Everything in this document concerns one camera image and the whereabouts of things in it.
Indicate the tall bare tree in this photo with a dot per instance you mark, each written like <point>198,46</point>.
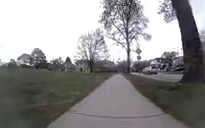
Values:
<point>128,60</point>

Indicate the sign on pole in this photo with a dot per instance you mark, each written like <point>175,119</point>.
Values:
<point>138,51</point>

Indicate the grey concrete sidewalk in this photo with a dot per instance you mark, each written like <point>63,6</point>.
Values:
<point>118,103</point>

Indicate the pale car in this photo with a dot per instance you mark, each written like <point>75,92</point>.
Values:
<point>150,70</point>

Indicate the row of houses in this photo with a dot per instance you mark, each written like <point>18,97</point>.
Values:
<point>166,63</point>

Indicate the row of distant trees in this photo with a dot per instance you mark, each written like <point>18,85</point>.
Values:
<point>36,60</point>

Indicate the wide grass field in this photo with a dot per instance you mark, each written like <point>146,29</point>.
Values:
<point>33,93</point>

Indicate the grass strip beside sidewalk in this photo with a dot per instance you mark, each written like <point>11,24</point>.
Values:
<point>183,100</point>

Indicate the thick dark tree trunk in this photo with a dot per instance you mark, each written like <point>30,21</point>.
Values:
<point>191,50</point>

